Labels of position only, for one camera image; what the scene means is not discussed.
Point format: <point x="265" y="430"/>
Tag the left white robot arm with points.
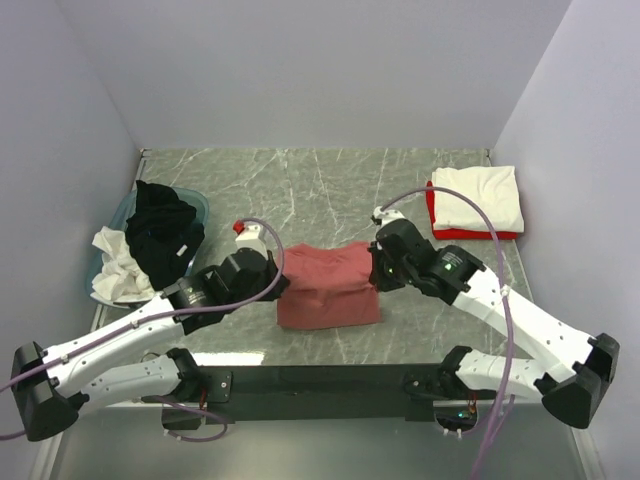
<point x="52" y="387"/>

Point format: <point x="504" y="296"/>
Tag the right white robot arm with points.
<point x="567" y="370"/>

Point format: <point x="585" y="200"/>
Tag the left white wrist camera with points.
<point x="250" y="235"/>

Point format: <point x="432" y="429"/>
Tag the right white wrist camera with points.
<point x="381" y="217"/>

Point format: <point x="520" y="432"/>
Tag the black base crossbar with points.
<point x="265" y="393"/>

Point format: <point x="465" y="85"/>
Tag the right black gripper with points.
<point x="377" y="277"/>

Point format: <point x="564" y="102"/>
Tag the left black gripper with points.
<point x="277" y="292"/>

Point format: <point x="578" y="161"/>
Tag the folded red t shirt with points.
<point x="454" y="219"/>

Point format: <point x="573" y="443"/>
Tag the pink t shirt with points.
<point x="329" y="288"/>

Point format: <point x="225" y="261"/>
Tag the folded white t shirt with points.
<point x="473" y="177"/>

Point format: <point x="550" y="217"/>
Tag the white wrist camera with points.
<point x="381" y="217"/>
<point x="250" y="235"/>

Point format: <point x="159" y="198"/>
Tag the crumpled white t shirt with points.
<point x="133" y="266"/>

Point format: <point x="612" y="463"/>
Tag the black t shirt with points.
<point x="159" y="210"/>

